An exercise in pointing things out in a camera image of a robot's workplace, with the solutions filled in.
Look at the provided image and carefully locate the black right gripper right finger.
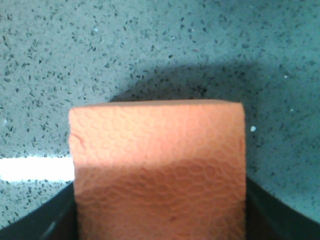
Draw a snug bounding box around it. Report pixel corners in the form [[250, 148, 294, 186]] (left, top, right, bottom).
[[246, 177, 320, 240]]

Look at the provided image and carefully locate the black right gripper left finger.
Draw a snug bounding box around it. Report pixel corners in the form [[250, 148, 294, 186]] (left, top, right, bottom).
[[0, 182, 78, 240]]

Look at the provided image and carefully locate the orange foam cube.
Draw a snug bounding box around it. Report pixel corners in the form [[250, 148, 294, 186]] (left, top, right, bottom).
[[69, 99, 246, 240]]

